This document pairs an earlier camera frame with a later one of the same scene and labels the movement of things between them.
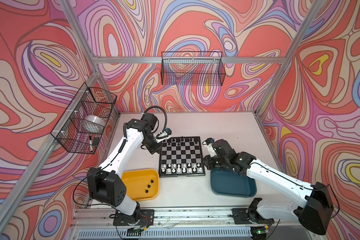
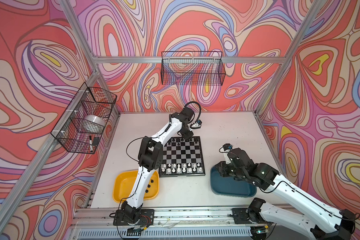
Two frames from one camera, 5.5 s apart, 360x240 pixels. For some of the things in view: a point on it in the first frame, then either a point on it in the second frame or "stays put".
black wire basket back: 192,68 stays put
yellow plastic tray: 141,185 stays put
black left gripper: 156,148 → 188,136
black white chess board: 181,156 stays put
